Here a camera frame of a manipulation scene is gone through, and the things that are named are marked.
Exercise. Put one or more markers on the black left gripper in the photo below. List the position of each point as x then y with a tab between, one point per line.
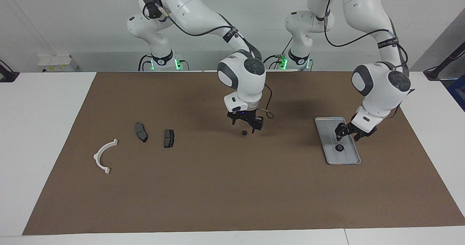
359	129

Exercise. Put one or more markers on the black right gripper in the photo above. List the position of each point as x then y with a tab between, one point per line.
243	115

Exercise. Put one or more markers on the large black bearing gear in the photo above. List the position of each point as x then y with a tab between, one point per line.
339	148

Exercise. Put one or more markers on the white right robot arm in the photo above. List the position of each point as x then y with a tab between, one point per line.
189	9

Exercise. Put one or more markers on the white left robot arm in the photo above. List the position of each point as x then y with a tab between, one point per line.
381	85

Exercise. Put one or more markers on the silver metal tray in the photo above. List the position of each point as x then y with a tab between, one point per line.
347	158

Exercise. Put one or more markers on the brown table mat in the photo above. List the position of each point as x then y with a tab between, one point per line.
218	194

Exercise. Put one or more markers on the dark grey brake pad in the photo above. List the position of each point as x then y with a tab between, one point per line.
141	131
169	139

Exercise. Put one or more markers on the black stand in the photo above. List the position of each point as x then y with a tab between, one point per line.
434	72
7	76

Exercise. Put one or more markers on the blue box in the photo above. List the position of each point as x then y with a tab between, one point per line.
458	92

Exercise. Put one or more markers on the white box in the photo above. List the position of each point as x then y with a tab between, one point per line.
58	63

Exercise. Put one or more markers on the white curved plastic bracket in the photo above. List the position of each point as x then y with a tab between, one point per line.
100	161

